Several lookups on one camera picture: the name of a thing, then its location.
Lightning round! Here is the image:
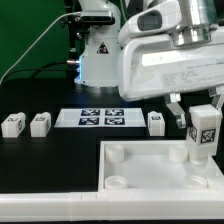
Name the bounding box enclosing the white square tabletop part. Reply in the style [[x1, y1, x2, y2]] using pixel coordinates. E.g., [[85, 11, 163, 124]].
[[98, 140, 224, 191]]

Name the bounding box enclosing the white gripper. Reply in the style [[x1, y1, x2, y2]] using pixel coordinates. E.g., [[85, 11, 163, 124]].
[[118, 27, 224, 129]]

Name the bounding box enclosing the white L-shaped obstacle fence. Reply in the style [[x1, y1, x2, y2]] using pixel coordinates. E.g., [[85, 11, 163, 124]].
[[0, 189, 224, 222]]

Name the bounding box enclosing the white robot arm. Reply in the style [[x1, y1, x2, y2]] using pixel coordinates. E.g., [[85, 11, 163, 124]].
[[75, 0, 224, 128]]

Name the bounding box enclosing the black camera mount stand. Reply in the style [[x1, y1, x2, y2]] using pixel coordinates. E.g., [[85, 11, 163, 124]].
[[60, 0, 84, 68]]

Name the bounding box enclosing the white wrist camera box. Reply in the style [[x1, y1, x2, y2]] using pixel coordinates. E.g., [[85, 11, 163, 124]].
[[118, 0, 182, 46]]

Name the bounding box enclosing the black cable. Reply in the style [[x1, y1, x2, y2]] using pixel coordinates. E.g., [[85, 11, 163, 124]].
[[0, 60, 73, 84]]

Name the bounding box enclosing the white sheet with tags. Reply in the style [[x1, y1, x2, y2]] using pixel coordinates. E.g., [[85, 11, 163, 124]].
[[55, 108, 145, 128]]

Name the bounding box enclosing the white cable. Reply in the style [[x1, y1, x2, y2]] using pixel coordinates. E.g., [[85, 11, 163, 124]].
[[0, 11, 83, 86]]

